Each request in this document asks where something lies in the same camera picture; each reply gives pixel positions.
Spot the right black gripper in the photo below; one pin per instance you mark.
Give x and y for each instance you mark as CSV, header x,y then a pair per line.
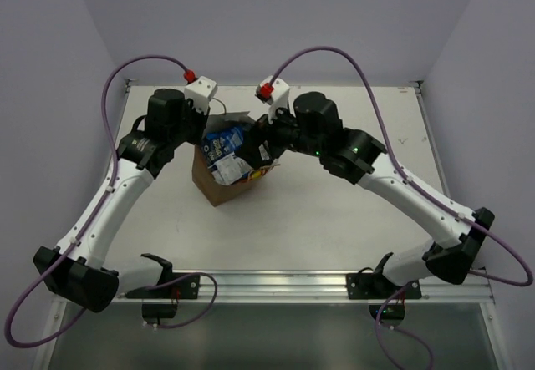
x,y
258,134

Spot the blue white cookie bag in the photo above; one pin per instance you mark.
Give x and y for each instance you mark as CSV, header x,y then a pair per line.
x,y
219,150

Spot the orange snack bag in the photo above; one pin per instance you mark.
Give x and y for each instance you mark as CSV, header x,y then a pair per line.
x,y
256,174

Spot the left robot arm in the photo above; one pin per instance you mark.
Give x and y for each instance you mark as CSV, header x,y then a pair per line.
x,y
74,269

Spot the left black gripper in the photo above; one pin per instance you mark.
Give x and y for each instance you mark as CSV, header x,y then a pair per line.
x,y
196,124

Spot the aluminium front rail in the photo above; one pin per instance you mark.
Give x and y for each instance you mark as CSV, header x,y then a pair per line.
x,y
314,287

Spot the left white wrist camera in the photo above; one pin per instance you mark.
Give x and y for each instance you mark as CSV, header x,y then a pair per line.
x,y
201,92

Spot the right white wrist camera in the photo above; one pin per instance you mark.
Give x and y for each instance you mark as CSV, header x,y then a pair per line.
x,y
275,93

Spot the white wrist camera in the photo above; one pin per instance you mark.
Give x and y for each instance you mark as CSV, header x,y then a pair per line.
x,y
201,92
275,93

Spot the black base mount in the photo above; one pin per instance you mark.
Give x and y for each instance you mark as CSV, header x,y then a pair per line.
x,y
161,304
366,285

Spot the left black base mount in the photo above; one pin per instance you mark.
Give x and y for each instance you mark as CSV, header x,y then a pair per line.
x,y
161,304

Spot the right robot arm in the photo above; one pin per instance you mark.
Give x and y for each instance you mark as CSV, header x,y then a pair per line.
x,y
313,127

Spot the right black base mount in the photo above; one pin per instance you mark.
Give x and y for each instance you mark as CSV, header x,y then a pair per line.
x,y
366,285

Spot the brown paper bag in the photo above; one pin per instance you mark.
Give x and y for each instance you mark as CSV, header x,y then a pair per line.
x,y
201,176

